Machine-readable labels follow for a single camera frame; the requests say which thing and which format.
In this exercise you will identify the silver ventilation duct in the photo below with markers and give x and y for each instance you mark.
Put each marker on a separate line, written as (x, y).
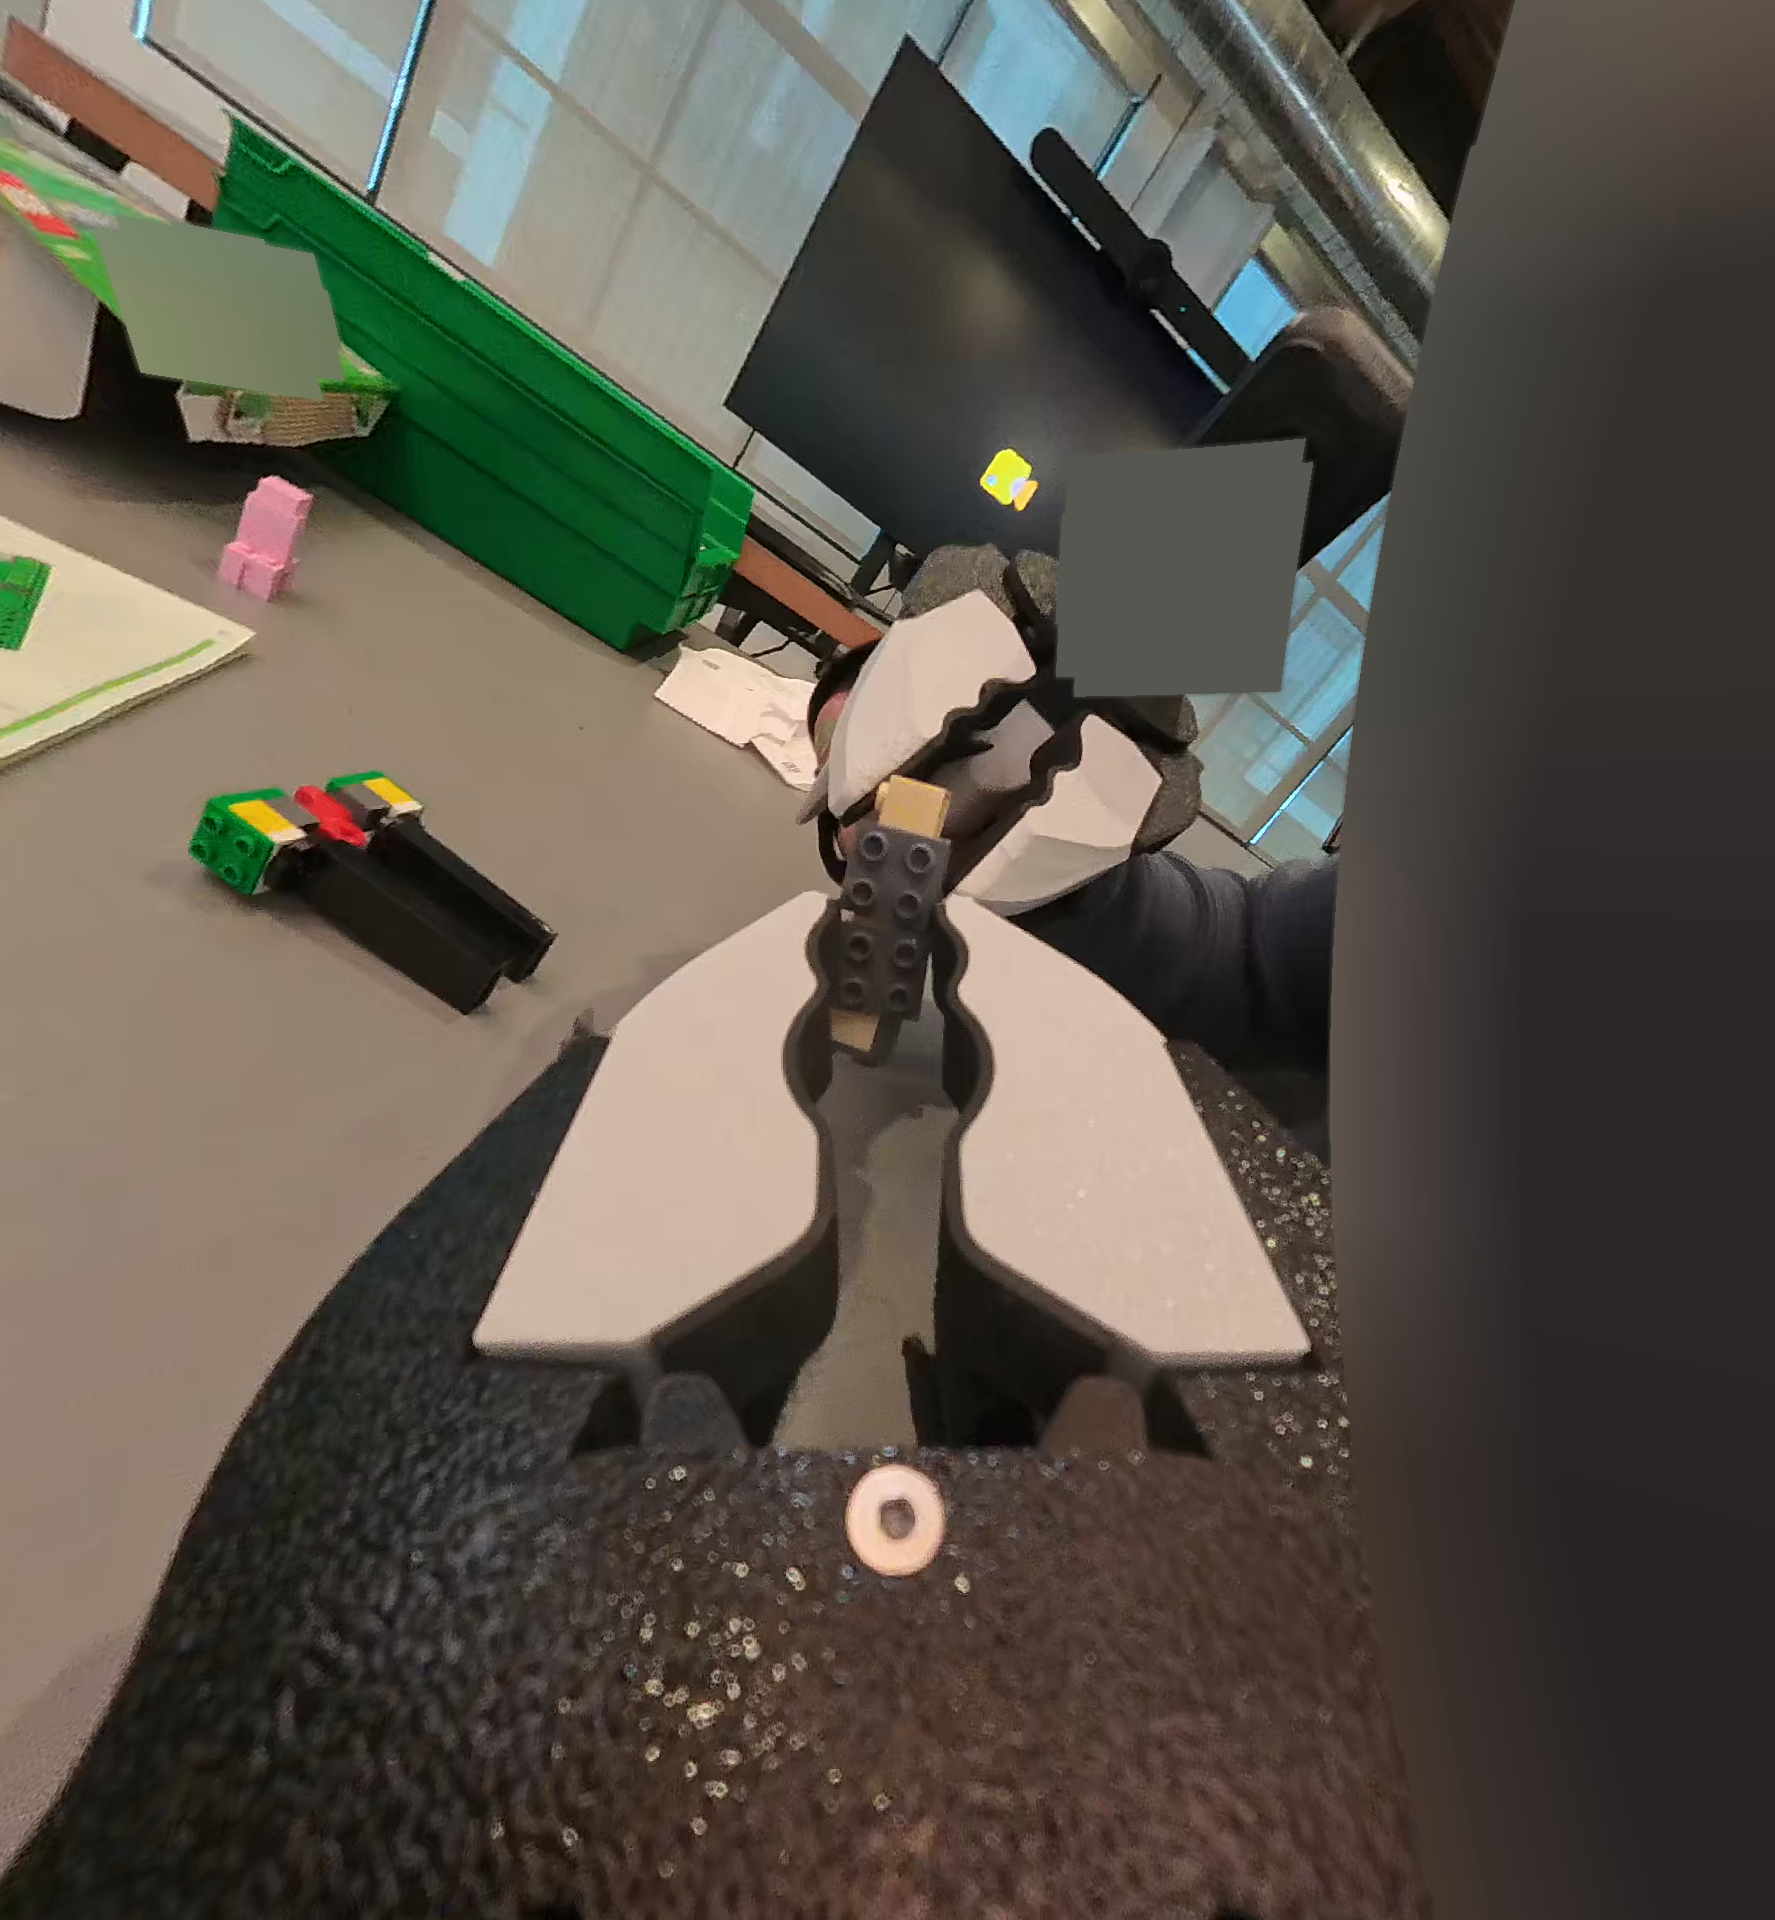
(1324, 120)

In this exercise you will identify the tan and grey brick assembly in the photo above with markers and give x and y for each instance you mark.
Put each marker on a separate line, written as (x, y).
(914, 812)

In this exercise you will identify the green cardboard toy box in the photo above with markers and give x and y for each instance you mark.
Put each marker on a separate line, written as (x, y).
(13, 321)

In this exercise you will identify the building instruction booklet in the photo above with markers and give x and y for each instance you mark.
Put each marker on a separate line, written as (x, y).
(77, 662)

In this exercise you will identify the stack of green plastic crates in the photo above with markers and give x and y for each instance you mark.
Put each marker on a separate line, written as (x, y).
(528, 439)

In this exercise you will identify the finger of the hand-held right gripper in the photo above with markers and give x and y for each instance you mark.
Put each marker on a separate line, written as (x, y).
(909, 690)
(1097, 812)

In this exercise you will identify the pink toy pig figure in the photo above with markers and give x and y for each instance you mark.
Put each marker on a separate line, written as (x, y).
(273, 530)

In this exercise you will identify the white paper sheet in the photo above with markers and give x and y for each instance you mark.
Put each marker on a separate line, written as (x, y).
(740, 693)

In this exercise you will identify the black and green brick assembly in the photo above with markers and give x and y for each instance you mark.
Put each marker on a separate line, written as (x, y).
(408, 917)

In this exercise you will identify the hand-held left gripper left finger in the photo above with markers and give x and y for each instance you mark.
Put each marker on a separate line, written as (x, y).
(648, 1168)

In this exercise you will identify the black webcam bar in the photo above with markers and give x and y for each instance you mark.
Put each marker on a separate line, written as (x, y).
(1123, 221)

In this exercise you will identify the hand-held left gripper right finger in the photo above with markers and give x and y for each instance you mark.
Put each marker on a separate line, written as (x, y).
(1112, 1183)

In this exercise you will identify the black display stand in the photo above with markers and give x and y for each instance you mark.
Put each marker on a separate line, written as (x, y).
(869, 566)

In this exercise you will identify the large black display screen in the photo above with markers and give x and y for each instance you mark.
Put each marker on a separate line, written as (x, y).
(950, 303)

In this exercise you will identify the dark blurred cloth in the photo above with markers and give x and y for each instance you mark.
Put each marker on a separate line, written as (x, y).
(1604, 900)

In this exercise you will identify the dark grey stud plate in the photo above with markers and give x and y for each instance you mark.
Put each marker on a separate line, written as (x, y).
(892, 927)

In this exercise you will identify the person's right forearm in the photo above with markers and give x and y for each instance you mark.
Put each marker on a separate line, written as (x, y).
(1233, 940)

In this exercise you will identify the large glass window wall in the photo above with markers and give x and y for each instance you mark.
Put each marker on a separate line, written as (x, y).
(603, 148)

